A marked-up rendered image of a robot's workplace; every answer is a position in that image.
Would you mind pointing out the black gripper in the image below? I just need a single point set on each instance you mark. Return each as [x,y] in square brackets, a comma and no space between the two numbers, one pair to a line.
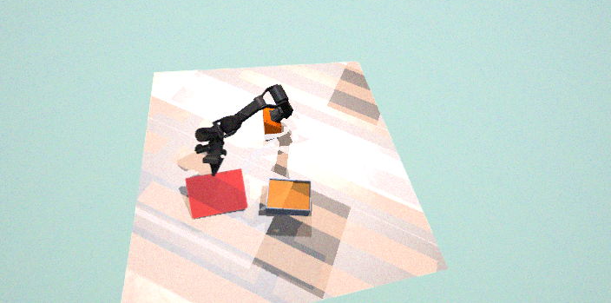
[214,158]

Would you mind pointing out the red lid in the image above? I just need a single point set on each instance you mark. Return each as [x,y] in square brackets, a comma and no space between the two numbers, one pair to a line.
[209,194]

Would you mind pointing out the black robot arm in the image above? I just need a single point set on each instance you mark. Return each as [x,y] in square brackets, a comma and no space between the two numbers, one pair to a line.
[231,123]

